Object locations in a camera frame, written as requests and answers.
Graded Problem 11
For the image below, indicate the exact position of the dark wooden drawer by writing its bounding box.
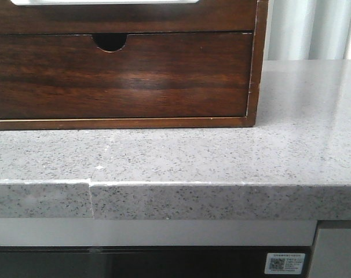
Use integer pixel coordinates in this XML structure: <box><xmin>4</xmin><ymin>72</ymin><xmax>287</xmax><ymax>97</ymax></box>
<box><xmin>0</xmin><ymin>32</ymin><xmax>253</xmax><ymax>119</ymax></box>

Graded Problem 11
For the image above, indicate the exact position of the dark wooden drawer cabinet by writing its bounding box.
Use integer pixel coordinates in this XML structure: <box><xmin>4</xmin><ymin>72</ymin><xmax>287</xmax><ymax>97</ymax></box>
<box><xmin>0</xmin><ymin>1</ymin><xmax>268</xmax><ymax>130</ymax></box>

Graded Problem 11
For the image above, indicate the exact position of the white QR code sticker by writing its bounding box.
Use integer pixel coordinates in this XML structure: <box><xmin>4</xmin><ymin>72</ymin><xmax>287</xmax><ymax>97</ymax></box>
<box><xmin>264</xmin><ymin>253</ymin><xmax>306</xmax><ymax>275</ymax></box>

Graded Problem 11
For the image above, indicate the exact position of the white curtain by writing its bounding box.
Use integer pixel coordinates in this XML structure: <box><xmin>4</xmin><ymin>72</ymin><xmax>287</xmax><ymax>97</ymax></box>
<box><xmin>264</xmin><ymin>0</ymin><xmax>351</xmax><ymax>60</ymax></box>

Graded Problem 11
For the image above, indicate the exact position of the grey lower cabinet door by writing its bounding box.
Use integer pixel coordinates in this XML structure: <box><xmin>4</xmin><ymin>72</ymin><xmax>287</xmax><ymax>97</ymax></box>
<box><xmin>308</xmin><ymin>221</ymin><xmax>351</xmax><ymax>277</ymax></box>

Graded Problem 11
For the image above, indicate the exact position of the white tray on cabinet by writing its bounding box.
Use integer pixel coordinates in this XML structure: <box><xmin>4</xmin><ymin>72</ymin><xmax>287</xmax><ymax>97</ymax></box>
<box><xmin>11</xmin><ymin>0</ymin><xmax>199</xmax><ymax>6</ymax></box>

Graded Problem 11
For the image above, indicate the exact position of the black glass oven door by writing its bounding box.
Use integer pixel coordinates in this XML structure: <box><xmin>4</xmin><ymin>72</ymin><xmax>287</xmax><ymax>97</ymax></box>
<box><xmin>0</xmin><ymin>246</ymin><xmax>311</xmax><ymax>277</ymax></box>

